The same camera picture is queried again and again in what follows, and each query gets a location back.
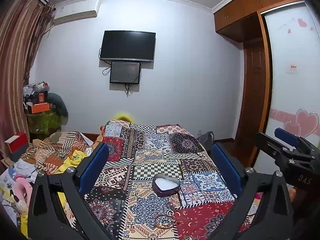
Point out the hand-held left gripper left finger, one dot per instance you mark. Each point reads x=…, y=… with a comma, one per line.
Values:
x=93, y=166

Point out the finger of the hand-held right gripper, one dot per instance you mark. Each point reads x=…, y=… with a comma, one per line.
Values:
x=272, y=147
x=287, y=136

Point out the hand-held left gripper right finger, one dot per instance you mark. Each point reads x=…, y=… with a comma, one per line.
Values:
x=225, y=166

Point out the purple heart-shaped tin box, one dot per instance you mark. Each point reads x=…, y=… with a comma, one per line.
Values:
x=166, y=188

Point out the person's right forearm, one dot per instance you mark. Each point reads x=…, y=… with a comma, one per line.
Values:
x=292, y=195

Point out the yellow cloth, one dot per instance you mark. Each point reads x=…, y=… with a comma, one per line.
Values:
x=72, y=158

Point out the grey backpack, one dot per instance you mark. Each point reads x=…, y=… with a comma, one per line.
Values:
x=207, y=138

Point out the wooden wardrobe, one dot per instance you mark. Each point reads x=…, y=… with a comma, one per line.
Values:
x=292, y=100

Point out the brown wooden door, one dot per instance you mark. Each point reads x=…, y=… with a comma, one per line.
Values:
x=252, y=92

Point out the yellow round object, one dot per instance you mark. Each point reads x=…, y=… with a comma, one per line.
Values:
x=123, y=117

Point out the patchwork printed blanket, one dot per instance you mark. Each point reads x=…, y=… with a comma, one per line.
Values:
x=150, y=155

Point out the green cloth covered stand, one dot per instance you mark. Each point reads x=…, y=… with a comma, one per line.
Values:
x=42, y=125

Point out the red and white sticker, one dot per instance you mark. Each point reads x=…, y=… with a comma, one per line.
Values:
x=292, y=68

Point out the pink plush toy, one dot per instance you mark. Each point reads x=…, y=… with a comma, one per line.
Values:
x=21, y=187

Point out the orange box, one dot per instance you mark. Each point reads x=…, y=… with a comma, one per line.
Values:
x=40, y=107

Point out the red box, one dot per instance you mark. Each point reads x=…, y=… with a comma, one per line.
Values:
x=16, y=143

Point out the wooden overhead cabinet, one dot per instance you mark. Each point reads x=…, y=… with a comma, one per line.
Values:
x=240, y=12

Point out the brown striped curtain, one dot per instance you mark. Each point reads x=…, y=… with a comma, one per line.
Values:
x=17, y=42

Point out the white air conditioner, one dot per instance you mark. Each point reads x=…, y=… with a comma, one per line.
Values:
x=75, y=11

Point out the small black wall monitor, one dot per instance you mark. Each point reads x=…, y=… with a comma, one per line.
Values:
x=125, y=72

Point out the black wall television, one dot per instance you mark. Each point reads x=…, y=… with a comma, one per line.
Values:
x=127, y=45

